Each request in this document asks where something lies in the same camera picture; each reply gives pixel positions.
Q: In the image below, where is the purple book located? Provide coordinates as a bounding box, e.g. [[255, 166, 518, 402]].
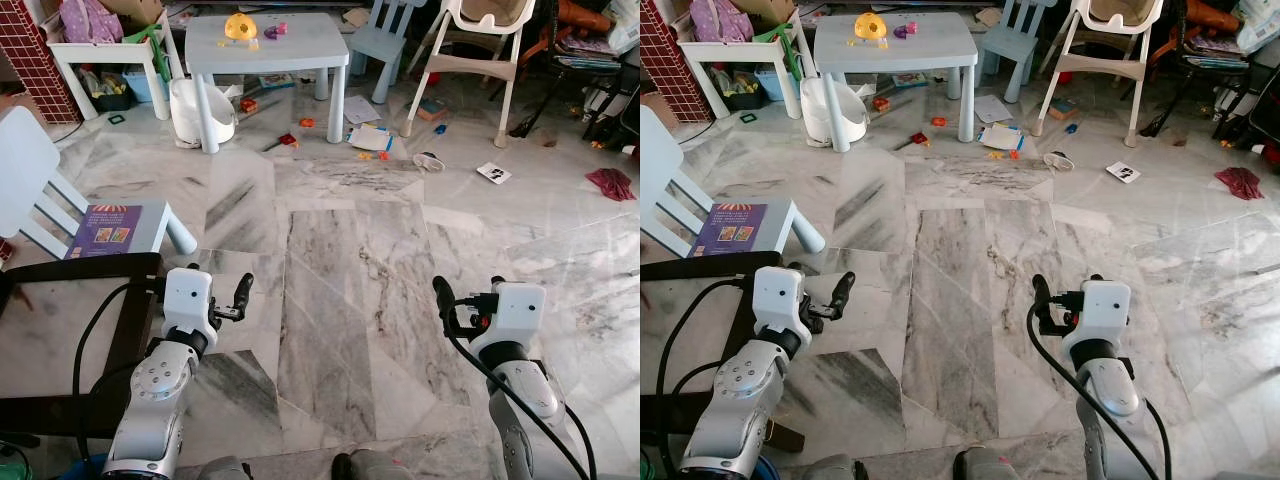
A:
[[65, 205, 147, 259], [690, 203, 769, 257]]

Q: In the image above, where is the red brick pattern panel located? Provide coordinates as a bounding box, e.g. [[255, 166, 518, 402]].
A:
[[0, 0, 81, 123], [640, 0, 713, 123]]

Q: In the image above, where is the pink patterned bag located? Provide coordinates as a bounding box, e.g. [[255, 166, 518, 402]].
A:
[[60, 0, 123, 43], [690, 0, 751, 43]]

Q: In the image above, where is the dark wooden glass coffee table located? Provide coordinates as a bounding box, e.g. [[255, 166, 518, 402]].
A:
[[640, 250, 806, 451], [0, 253, 167, 441]]

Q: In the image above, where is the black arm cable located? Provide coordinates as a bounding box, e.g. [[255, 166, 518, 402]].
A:
[[73, 280, 166, 471], [1028, 308, 1171, 480], [655, 278, 756, 471], [443, 330, 599, 480]]

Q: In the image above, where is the white baby high chair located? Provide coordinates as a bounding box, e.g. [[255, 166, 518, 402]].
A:
[[1030, 0, 1166, 149], [400, 0, 536, 149]]

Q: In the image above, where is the white plastic potty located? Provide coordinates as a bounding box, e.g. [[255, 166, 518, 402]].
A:
[[168, 78, 238, 149], [802, 75, 869, 148]]

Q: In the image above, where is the light blue children's chair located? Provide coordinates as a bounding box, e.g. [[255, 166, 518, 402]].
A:
[[980, 0, 1051, 104], [640, 105, 827, 259], [350, 0, 426, 104], [0, 105, 198, 261]]

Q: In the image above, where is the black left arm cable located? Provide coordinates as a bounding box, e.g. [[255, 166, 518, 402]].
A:
[[655, 278, 756, 471], [73, 280, 166, 471]]

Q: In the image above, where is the blue plastic bin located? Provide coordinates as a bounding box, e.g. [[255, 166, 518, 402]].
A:
[[125, 68, 173, 103], [755, 68, 801, 101]]

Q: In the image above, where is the stack of books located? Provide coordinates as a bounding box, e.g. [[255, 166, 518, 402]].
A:
[[553, 38, 623, 71], [1183, 38, 1251, 71]]

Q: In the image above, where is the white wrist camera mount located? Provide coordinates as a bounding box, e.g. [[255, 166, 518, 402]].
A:
[[487, 283, 547, 346], [1062, 280, 1132, 346], [163, 268, 217, 337], [750, 266, 809, 346]]

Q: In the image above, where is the silver robot left leg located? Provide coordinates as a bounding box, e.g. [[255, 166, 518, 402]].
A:
[[800, 455, 851, 480], [195, 457, 251, 480]]

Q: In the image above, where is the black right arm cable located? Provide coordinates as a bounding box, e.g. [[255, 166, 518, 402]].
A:
[[1028, 308, 1171, 480], [443, 330, 599, 480]]

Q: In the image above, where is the dark red cloth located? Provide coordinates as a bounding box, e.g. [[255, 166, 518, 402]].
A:
[[1215, 167, 1263, 201], [585, 168, 637, 201]]

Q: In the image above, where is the silver robot leg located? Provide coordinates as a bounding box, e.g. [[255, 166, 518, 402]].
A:
[[953, 447, 1026, 480], [195, 457, 251, 480], [332, 450, 411, 480], [800, 455, 851, 480]]

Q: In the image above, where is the white low shelf table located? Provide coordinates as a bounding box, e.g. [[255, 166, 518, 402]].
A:
[[45, 20, 186, 121], [680, 25, 816, 119]]

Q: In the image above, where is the white colourful booklet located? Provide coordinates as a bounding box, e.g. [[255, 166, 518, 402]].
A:
[[347, 123, 394, 153], [980, 123, 1025, 153]]

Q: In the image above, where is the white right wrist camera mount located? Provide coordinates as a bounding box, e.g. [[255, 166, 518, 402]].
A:
[[487, 283, 547, 346], [1062, 280, 1132, 346]]

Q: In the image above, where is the silver robot right leg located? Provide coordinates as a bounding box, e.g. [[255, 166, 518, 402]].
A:
[[332, 450, 411, 480], [953, 447, 1026, 480]]

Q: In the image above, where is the light blue children's table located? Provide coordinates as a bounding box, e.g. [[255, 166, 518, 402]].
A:
[[185, 13, 351, 154], [813, 12, 979, 153]]

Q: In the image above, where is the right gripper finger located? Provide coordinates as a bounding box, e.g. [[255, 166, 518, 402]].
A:
[[1030, 274, 1056, 337], [432, 276, 460, 337]]

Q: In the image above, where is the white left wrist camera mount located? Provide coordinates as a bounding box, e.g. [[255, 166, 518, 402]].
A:
[[163, 268, 217, 337], [750, 266, 809, 346]]

